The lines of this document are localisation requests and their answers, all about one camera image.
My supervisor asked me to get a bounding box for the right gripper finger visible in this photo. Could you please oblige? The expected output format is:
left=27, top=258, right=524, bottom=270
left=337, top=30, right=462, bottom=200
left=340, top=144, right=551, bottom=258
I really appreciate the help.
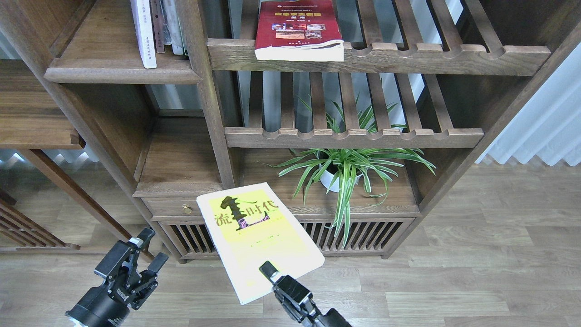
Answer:
left=259, top=261, right=280, bottom=284

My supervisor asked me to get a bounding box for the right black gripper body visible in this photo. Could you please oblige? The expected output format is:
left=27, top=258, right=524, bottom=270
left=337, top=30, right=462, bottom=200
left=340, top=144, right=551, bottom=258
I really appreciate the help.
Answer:
left=271, top=275, right=351, bottom=327

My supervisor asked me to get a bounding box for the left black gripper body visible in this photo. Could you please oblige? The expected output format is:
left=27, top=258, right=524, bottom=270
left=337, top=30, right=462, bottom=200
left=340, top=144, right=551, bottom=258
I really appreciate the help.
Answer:
left=66, top=240, right=158, bottom=327

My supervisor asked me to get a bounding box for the yellow green book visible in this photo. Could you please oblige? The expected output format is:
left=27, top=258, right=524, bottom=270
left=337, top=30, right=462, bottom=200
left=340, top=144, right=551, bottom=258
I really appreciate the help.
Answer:
left=197, top=183, right=325, bottom=305

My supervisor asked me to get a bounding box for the white lavender book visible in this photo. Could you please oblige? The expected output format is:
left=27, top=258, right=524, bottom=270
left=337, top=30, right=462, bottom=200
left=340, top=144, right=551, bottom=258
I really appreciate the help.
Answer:
left=130, top=0, right=157, bottom=69

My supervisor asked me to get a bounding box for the dark wooden bookshelf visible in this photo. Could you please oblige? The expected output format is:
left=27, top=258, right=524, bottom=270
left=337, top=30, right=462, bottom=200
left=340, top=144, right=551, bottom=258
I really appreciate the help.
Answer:
left=1, top=0, right=580, bottom=261

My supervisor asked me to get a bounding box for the green spider plant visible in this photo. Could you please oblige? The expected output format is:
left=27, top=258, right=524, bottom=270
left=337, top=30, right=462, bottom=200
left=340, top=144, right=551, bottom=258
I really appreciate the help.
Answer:
left=269, top=93, right=437, bottom=248

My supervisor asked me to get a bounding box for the plastic wrapped book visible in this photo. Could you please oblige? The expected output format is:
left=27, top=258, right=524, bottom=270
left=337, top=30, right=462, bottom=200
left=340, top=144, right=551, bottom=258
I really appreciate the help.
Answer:
left=161, top=0, right=175, bottom=45

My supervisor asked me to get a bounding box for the brown upright book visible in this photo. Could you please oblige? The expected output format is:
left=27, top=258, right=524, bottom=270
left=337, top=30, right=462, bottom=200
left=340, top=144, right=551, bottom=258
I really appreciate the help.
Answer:
left=150, top=0, right=165, bottom=54

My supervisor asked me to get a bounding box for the white upright book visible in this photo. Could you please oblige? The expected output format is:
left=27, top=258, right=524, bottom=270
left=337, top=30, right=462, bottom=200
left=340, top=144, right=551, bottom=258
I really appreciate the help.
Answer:
left=170, top=0, right=189, bottom=56

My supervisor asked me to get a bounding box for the red cover book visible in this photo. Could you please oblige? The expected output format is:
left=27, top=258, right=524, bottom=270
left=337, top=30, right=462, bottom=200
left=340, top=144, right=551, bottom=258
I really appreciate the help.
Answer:
left=254, top=0, right=344, bottom=62

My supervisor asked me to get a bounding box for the white curtain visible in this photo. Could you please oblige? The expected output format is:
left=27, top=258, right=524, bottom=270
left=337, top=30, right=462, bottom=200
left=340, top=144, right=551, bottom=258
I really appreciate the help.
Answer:
left=477, top=45, right=581, bottom=166

